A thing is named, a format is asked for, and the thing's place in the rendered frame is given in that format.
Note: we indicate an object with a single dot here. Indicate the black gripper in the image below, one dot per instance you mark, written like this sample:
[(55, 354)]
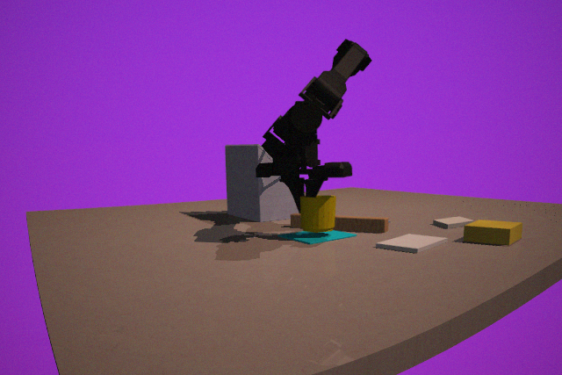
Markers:
[(317, 175)]

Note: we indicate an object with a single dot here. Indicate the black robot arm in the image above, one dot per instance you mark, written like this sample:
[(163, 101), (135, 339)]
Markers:
[(323, 94)]

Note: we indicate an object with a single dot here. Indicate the yellow rectangular block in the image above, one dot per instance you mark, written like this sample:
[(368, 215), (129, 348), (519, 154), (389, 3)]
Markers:
[(497, 232)]

